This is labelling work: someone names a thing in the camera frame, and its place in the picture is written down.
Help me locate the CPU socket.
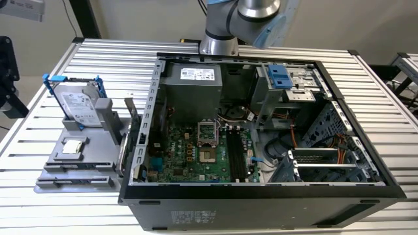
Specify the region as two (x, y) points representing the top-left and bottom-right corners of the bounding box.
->
(198, 146), (220, 167)

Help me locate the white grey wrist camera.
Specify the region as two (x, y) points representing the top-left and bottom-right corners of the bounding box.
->
(0, 0), (46, 23)

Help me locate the thin orange wire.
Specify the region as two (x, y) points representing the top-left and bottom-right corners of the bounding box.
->
(289, 123), (298, 149)

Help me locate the black RAM slot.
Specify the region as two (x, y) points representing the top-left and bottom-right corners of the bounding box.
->
(236, 126), (246, 183)
(232, 126), (241, 183)
(228, 126), (237, 183)

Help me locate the green graphics card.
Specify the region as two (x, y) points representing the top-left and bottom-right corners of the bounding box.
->
(119, 97), (145, 177)

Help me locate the orange yellow wire bundle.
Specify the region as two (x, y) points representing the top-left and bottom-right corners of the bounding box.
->
(326, 134), (350, 165)

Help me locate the grey power supply unit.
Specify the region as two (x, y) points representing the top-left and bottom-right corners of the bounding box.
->
(159, 63), (225, 124)

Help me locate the blue plastic drive latch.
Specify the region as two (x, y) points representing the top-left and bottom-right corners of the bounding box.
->
(268, 64), (293, 90)

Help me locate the green motherboard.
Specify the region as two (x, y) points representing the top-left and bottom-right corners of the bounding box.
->
(143, 122), (262, 183)

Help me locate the hard disk in blue carrier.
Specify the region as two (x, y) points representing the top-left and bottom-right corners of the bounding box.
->
(42, 73), (105, 128)

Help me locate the RAM memory stick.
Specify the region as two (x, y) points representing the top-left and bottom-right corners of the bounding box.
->
(38, 178), (114, 187)
(46, 162), (115, 170)

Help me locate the silver drive cage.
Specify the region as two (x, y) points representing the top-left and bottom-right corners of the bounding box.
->
(252, 63), (324, 125)

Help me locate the aluminium side table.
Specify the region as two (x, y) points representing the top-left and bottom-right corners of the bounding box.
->
(389, 52), (418, 108)

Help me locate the grey disk bay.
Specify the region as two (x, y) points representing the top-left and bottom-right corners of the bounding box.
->
(270, 146), (384, 184)

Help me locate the silver CPU chip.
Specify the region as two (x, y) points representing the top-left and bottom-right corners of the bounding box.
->
(62, 140), (83, 154)

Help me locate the blue expansion slot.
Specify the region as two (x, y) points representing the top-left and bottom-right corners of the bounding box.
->
(150, 158), (165, 172)

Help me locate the grey parts rack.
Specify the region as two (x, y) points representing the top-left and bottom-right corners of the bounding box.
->
(34, 96), (145, 194)

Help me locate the black metal post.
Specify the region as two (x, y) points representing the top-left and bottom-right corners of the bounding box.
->
(70, 0), (102, 40)

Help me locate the metal socket cover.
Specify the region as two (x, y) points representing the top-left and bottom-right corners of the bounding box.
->
(197, 119), (220, 147)

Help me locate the black open PC case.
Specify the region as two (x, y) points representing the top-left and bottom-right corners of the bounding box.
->
(118, 52), (408, 232)

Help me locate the black looped cable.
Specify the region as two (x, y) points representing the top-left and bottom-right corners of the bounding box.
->
(264, 136), (296, 168)

